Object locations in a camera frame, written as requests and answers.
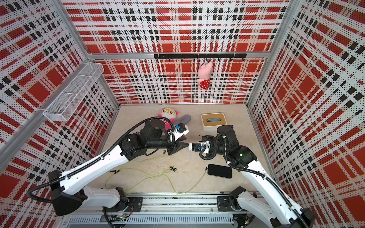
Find green wired earphones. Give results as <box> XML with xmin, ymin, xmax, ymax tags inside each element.
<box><xmin>105</xmin><ymin>153</ymin><xmax>177</xmax><ymax>192</ymax></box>
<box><xmin>126</xmin><ymin>168</ymin><xmax>207</xmax><ymax>194</ymax></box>

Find purple smartphone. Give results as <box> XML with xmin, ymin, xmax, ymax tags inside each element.
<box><xmin>207</xmin><ymin>164</ymin><xmax>232</xmax><ymax>179</ymax></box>

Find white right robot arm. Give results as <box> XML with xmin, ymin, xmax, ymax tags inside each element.
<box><xmin>189</xmin><ymin>125</ymin><xmax>316</xmax><ymax>228</ymax></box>

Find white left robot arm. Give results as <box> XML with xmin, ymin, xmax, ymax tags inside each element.
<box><xmin>27</xmin><ymin>116</ymin><xmax>189</xmax><ymax>216</ymax></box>

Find grey glasses case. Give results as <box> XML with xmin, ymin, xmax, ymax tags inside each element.
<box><xmin>174</xmin><ymin>115</ymin><xmax>191</xmax><ymax>126</ymax></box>

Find white wooden tissue box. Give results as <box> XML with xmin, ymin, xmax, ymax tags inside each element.
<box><xmin>201</xmin><ymin>113</ymin><xmax>227</xmax><ymax>132</ymax></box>

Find pink white plush toy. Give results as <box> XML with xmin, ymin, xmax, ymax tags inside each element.
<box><xmin>158</xmin><ymin>107</ymin><xmax>179</xmax><ymax>130</ymax></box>

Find pink pig plush toy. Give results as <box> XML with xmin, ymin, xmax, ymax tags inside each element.
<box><xmin>196</xmin><ymin>62</ymin><xmax>213</xmax><ymax>89</ymax></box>

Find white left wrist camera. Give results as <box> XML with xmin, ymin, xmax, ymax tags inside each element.
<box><xmin>174</xmin><ymin>123</ymin><xmax>190</xmax><ymax>136</ymax></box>

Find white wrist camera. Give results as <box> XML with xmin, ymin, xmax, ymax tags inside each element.
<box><xmin>189</xmin><ymin>142</ymin><xmax>206</xmax><ymax>152</ymax></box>
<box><xmin>174</xmin><ymin>123</ymin><xmax>190</xmax><ymax>136</ymax></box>

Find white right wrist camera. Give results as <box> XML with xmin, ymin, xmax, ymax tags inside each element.
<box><xmin>189</xmin><ymin>142</ymin><xmax>206</xmax><ymax>152</ymax></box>

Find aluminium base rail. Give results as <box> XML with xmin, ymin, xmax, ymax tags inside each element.
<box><xmin>61</xmin><ymin>192</ymin><xmax>297</xmax><ymax>228</ymax></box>

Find black hook rail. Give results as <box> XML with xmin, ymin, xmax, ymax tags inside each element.
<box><xmin>154</xmin><ymin>53</ymin><xmax>247</xmax><ymax>61</ymax></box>

